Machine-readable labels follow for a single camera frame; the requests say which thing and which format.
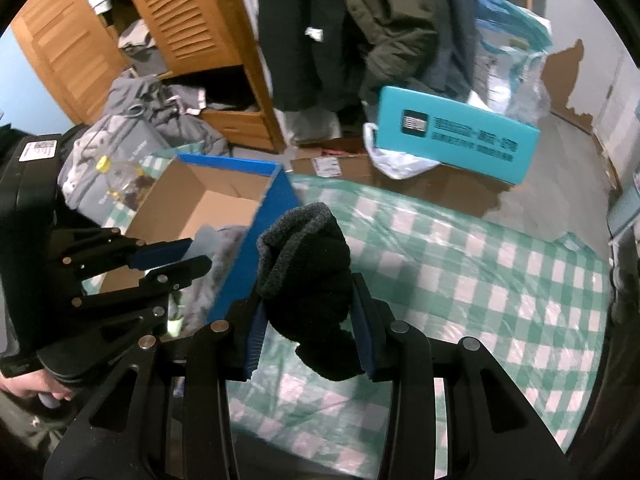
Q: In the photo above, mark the flat brown cardboard box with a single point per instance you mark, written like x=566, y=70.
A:
x=450, y=195

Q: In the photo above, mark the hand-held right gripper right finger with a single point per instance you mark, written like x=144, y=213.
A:
x=362, y=330

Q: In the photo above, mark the yellow-capped plastic bottle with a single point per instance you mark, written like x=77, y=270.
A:
x=125, y=180

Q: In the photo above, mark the grey hoodie pile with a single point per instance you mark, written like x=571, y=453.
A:
x=165, y=120

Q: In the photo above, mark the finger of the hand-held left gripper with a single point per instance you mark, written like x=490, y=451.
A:
x=160, y=252
x=185, y=270

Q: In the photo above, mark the white door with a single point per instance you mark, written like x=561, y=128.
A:
x=620, y=110

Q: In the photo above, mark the white plastic bag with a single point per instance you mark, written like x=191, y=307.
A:
x=400, y=162

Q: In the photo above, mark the grey folded clothes pile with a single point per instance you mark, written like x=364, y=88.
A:
x=140, y=45

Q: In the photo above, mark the teal shoe box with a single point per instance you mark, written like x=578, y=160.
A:
x=450, y=135

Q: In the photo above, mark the black knit sock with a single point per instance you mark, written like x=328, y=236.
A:
x=310, y=280

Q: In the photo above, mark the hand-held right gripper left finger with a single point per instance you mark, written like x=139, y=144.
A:
x=255, y=345

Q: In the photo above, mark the large clear bedding bag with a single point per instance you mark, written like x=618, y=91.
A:
x=510, y=60

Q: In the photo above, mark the person's left hand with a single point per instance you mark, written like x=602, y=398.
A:
x=25, y=385

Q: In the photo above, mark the blue-grey hanging jacket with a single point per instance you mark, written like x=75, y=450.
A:
x=460, y=35

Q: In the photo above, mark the olive hanging jacket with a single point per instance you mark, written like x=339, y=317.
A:
x=395, y=25

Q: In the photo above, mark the wooden louvred wardrobe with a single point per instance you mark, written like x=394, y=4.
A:
x=190, y=20

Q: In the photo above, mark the blue cardboard box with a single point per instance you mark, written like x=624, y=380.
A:
x=280, y=195

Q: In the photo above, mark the light blue bin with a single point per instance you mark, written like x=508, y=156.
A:
x=625, y=215

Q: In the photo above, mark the light grey garment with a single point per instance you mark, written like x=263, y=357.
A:
x=310, y=125

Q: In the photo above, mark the grey socks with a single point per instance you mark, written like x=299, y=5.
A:
x=222, y=260

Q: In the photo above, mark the green white checkered cloth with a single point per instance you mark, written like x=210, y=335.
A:
x=450, y=285

